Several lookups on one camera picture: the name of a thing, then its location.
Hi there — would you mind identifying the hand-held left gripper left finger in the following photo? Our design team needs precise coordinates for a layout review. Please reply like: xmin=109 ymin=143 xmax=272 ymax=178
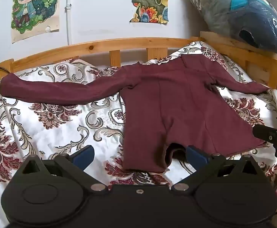
xmin=20 ymin=145 xmax=108 ymax=193

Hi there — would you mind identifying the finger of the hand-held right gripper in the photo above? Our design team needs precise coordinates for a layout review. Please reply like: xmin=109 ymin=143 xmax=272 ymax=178
xmin=252 ymin=124 xmax=277 ymax=158

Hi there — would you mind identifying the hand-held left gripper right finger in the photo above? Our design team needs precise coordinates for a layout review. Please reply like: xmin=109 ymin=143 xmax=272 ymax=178
xmin=172 ymin=146 xmax=266 ymax=193

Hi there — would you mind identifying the maroon long-sleeve shirt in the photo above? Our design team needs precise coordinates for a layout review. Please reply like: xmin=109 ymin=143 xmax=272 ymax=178
xmin=0 ymin=54 xmax=272 ymax=173

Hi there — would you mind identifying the floral printed blanket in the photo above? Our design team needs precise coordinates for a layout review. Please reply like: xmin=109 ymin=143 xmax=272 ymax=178
xmin=0 ymin=41 xmax=277 ymax=200

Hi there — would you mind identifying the plastic bag of bedding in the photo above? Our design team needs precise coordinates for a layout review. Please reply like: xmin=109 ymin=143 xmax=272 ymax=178
xmin=188 ymin=0 xmax=277 ymax=59

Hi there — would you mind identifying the wooden bed frame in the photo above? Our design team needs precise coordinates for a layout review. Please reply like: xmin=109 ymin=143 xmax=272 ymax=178
xmin=0 ymin=31 xmax=277 ymax=98

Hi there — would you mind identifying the white wall cable conduit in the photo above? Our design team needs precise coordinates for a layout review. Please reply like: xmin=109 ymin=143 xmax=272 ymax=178
xmin=65 ymin=0 xmax=73 ymax=45

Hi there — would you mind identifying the colourful landscape wall poster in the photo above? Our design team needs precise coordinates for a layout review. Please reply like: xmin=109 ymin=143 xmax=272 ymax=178
xmin=124 ymin=0 xmax=170 ymax=25

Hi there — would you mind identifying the cartoon figure wall poster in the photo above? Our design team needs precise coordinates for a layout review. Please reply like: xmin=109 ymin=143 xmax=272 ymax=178
xmin=11 ymin=0 xmax=60 ymax=44

